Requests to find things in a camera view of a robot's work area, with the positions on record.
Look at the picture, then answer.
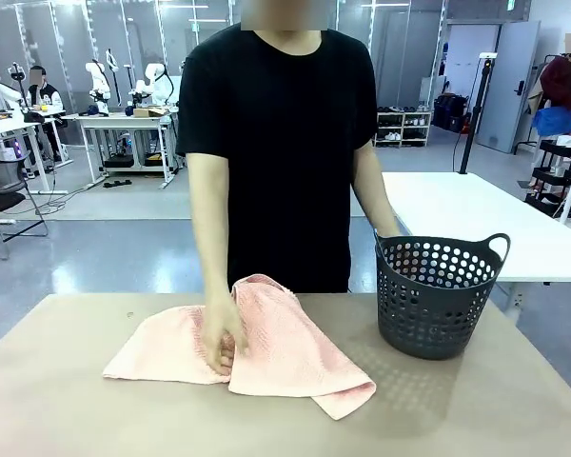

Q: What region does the person's left hand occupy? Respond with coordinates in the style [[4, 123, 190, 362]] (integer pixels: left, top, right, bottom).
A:
[[370, 209, 404, 238]]

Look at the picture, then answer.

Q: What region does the person's right hand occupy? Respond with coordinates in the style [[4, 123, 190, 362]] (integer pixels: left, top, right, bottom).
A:
[[200, 290, 249, 375]]

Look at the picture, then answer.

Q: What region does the pink herringbone towel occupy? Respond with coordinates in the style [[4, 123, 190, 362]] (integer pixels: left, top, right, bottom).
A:
[[102, 273, 378, 421]]

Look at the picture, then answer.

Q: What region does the dark grey perforated basket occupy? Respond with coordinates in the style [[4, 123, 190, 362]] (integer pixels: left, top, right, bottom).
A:
[[374, 231, 512, 361]]

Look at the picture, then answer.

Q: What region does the person's right forearm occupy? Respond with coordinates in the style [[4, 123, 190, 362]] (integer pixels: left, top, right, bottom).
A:
[[186, 150, 242, 306]]

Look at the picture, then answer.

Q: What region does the person's left forearm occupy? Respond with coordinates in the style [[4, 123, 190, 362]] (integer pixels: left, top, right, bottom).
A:
[[350, 140, 397, 221]]

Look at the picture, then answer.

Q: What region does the large white table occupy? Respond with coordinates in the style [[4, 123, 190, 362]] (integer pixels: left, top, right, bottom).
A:
[[380, 170, 571, 287]]

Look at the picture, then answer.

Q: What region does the white shoe rack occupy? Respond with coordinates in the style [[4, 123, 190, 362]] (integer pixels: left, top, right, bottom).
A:
[[374, 109, 433, 148]]

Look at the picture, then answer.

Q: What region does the black luggage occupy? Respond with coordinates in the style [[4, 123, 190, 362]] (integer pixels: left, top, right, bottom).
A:
[[432, 92, 471, 133]]

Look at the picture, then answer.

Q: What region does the person's black t-shirt torso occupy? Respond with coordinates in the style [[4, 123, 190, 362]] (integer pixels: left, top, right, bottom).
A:
[[175, 21, 380, 294]]

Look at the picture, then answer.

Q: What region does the black tripod pole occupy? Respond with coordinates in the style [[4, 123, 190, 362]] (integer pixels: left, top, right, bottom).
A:
[[458, 54, 499, 176]]

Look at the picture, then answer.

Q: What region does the black utility cart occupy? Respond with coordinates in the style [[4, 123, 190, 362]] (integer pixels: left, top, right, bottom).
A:
[[532, 137, 571, 201]]

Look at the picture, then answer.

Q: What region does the grey door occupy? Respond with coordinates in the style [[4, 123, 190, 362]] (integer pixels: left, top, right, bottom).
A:
[[475, 21, 541, 154]]

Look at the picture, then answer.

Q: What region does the blue bag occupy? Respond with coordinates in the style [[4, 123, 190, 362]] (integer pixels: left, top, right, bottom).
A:
[[532, 105, 571, 137]]

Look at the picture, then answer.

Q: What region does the dark red hanging garment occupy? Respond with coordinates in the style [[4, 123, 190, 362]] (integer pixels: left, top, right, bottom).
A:
[[540, 55, 571, 114]]

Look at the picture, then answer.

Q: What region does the white desk with boxes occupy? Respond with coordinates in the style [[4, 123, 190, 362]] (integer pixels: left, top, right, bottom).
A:
[[61, 111, 180, 189]]

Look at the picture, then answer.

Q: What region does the black office chair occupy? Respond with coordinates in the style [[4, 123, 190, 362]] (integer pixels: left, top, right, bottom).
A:
[[0, 159, 49, 242]]

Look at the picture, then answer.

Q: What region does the seated person dark jacket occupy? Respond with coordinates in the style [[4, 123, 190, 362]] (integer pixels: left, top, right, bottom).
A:
[[26, 65, 64, 163]]

